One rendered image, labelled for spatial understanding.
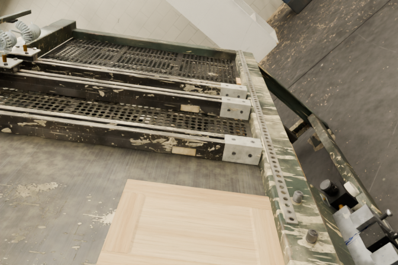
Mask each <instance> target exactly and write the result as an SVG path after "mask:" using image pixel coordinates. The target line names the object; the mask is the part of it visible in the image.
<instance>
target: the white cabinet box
mask: <svg viewBox="0 0 398 265"><path fill-rule="evenodd" d="M166 1H167V2H169V3H170V4H171V5H172V6H173V7H174V8H175V9H177V10H178V11H179V12H180V13H181V14H182V15H183V16H184V17H186V18H187V19H188V20H189V21H191V22H192V23H193V24H194V25H195V26H196V27H197V28H199V29H200V30H201V31H202V32H203V33H204V34H205V35H206V36H208V37H209V38H210V39H211V40H213V41H214V42H215V43H216V44H217V45H218V46H219V47H220V48H222V49H229V50H237V51H238V50H242V51H245V52H251V53H253V56H254V58H255V60H256V62H258V63H259V62H260V61H261V60H262V59H263V58H264V57H265V56H266V55H267V54H268V53H269V52H270V51H271V50H272V49H273V48H274V47H275V46H276V45H277V44H278V39H277V35H276V33H275V30H274V29H273V28H272V27H271V26H270V25H269V24H268V23H267V22H266V21H264V20H263V19H262V18H261V17H260V16H259V15H258V14H257V13H256V12H255V11H254V10H253V9H252V8H251V7H250V6H249V5H248V4H247V3H245V2H244V1H243V0H166Z"/></svg>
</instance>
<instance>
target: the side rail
mask: <svg viewBox="0 0 398 265"><path fill-rule="evenodd" d="M73 38H78V39H83V40H91V41H100V42H105V43H113V44H121V45H126V46H135V47H143V48H147V49H156V50H164V51H173V52H177V53H185V54H194V55H199V56H207V57H215V58H220V59H229V60H235V55H236V50H229V49H221V48H216V47H208V46H199V45H195V44H187V43H178V42H173V41H165V40H157V39H152V38H144V37H136V36H130V35H122V34H114V33H106V32H101V31H93V30H84V29H80V28H77V29H75V30H73Z"/></svg>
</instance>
